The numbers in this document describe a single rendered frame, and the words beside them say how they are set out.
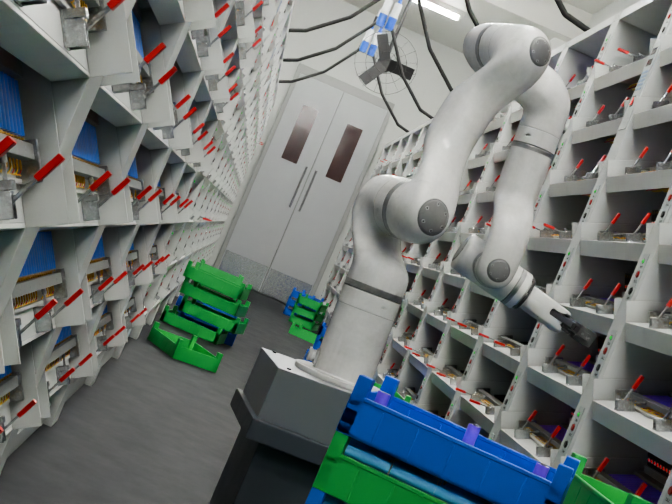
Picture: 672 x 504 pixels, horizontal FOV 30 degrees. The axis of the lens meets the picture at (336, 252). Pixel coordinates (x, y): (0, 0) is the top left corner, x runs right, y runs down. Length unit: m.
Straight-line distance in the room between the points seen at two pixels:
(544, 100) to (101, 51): 1.30
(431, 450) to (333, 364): 0.82
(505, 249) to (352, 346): 0.37
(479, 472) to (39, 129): 0.69
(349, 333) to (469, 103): 0.51
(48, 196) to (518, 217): 1.28
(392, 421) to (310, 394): 0.71
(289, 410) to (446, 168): 0.55
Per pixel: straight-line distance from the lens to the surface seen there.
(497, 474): 1.63
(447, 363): 5.07
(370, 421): 1.65
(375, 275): 2.42
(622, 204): 3.74
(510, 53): 2.48
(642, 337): 2.89
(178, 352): 4.92
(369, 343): 2.43
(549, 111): 2.61
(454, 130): 2.47
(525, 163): 2.60
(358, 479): 1.66
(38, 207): 1.50
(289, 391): 2.33
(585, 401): 3.06
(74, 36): 1.31
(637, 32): 4.53
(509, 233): 2.52
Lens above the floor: 0.61
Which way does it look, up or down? level
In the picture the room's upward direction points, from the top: 23 degrees clockwise
